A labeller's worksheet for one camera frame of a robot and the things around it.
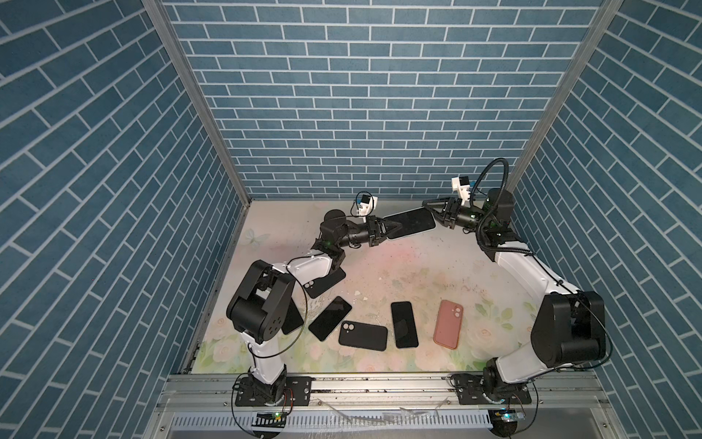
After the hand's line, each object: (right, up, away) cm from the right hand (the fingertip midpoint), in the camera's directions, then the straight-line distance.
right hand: (422, 205), depth 76 cm
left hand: (-7, -7, -1) cm, 10 cm away
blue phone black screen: (-3, -4, 0) cm, 5 cm away
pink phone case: (+11, -38, +11) cm, 41 cm away
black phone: (-39, -36, +11) cm, 55 cm away
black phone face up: (-29, -37, +9) cm, 47 cm away
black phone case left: (-32, -27, +18) cm, 46 cm away
